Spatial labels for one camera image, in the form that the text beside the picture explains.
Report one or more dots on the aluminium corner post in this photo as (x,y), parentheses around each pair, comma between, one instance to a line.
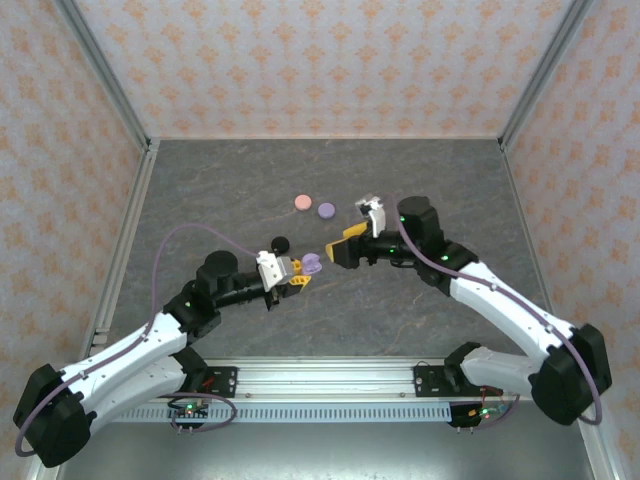
(105,75)
(547,75)

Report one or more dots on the purple earbud charging case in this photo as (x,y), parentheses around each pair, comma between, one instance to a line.
(326,210)
(312,262)

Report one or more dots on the pink earbud charging case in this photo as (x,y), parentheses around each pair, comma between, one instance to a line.
(303,202)

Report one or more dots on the brushed metal panel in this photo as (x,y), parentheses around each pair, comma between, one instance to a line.
(325,455)

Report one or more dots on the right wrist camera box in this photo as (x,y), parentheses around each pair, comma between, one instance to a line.
(375,217)

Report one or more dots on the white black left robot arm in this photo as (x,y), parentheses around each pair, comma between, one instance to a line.
(120,350)

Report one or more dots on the aluminium lower frame rail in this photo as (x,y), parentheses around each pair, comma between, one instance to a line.
(602,455)
(47,475)

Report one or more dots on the controller board with lights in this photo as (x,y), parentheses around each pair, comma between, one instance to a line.
(480,414)
(189,411)

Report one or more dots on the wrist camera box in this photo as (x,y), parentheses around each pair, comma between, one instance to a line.
(272,270)
(375,217)

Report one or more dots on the aluminium side rail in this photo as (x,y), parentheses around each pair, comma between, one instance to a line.
(525,215)
(125,240)

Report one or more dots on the black earbud charging case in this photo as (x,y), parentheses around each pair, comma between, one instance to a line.
(280,244)

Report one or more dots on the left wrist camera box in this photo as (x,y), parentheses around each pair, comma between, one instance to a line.
(272,270)

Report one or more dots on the aluminium base beam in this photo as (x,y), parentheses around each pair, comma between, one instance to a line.
(325,380)

